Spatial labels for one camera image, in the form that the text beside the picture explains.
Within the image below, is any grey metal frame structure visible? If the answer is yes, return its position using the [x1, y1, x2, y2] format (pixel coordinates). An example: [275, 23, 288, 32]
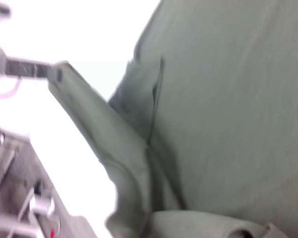
[0, 126, 63, 238]

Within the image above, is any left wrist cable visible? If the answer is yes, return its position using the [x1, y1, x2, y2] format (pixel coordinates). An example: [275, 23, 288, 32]
[0, 77, 21, 98]

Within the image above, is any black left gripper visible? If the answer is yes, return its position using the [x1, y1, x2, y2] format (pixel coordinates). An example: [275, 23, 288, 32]
[4, 57, 65, 82]

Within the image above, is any dark green shirt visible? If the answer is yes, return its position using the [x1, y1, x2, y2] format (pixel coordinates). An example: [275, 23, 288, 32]
[47, 0, 298, 238]

